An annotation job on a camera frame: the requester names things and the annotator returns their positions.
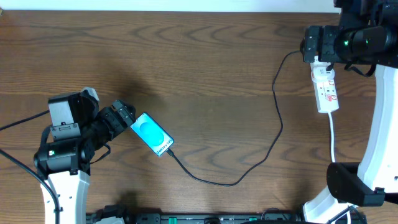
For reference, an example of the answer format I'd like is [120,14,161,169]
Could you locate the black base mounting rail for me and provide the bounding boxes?
[86,211,304,224]

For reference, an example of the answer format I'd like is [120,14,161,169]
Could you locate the white power strip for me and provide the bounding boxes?
[312,72,339,114]

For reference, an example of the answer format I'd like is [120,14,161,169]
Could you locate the white USB charger plug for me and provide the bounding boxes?
[310,55,335,83]

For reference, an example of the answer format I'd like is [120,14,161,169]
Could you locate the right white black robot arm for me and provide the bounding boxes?
[300,1,397,223]

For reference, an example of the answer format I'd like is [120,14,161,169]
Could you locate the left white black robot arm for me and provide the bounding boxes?
[34,87,136,223]

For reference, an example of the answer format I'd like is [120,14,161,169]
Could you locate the white power strip cord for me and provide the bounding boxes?
[328,112,336,163]

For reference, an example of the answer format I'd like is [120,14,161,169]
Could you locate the teal screen Galaxy smartphone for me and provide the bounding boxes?
[131,113,174,156]

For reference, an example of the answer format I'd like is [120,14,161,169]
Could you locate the black USB charging cable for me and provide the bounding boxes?
[166,50,335,187]

